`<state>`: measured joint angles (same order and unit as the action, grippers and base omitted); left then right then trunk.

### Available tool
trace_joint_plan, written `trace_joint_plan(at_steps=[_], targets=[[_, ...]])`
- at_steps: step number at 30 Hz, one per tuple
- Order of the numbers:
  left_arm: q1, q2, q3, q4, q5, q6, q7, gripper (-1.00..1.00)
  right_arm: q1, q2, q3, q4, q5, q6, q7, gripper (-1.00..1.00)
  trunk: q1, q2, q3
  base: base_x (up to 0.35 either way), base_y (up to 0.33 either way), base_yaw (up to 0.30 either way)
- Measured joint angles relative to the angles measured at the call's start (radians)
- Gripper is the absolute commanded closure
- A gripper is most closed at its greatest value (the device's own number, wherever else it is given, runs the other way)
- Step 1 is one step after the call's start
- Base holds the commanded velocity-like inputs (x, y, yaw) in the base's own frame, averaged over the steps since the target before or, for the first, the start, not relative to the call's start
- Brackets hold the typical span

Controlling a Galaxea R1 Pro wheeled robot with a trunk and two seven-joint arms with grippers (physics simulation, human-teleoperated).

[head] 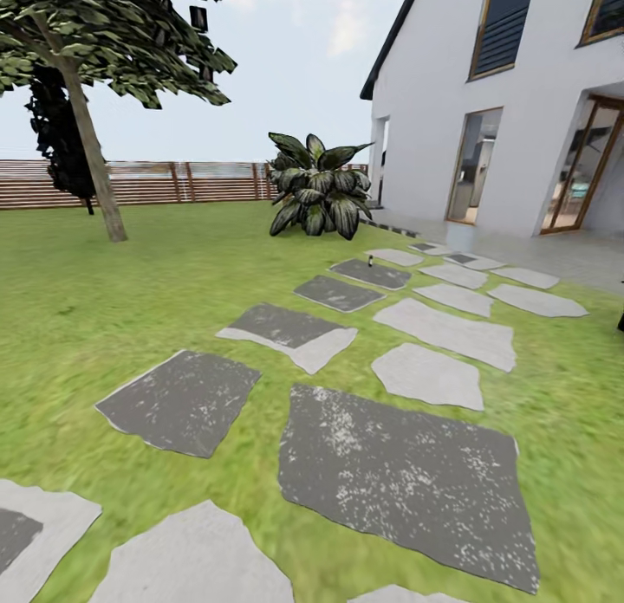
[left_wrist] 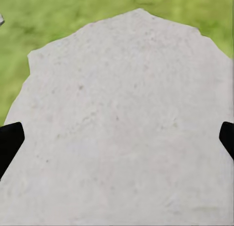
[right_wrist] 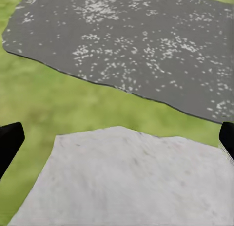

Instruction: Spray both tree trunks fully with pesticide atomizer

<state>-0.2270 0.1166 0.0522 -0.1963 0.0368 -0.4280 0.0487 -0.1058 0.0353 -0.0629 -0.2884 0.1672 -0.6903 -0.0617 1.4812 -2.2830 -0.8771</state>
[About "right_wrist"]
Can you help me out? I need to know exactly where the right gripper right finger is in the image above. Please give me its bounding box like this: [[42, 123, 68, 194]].
[[219, 121, 234, 160]]

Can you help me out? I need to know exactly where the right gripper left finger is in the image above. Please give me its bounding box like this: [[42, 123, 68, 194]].
[[0, 122, 25, 179]]

